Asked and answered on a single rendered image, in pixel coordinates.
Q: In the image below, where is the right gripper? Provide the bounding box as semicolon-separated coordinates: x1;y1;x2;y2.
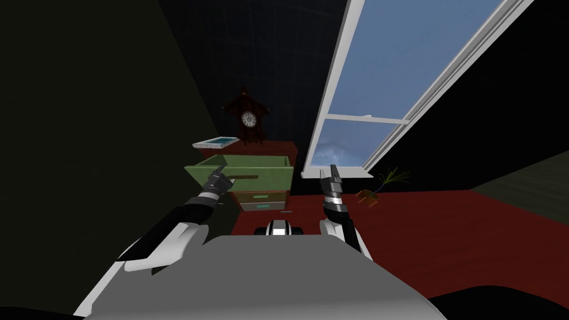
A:
320;164;343;199

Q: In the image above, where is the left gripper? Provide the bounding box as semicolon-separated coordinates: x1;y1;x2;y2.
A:
204;164;236;195

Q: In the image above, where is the green drawer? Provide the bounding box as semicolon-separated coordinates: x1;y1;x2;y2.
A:
184;153;296;193

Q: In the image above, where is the potted green plant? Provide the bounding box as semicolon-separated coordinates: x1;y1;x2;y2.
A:
355;167;412;209

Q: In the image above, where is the red-brown chest of drawers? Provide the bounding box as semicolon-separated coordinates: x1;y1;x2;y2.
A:
197;141;300;212

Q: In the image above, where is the dark brown cuckoo clock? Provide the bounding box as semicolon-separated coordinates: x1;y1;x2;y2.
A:
222;86;271;146

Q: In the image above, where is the white framed window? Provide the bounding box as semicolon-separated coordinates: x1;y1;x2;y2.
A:
300;0;535;179

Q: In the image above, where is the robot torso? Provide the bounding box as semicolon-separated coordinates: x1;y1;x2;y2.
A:
73;219;447;320

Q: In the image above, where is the teal picture in white frame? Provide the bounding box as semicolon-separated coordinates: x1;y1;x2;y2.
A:
191;136;241;149

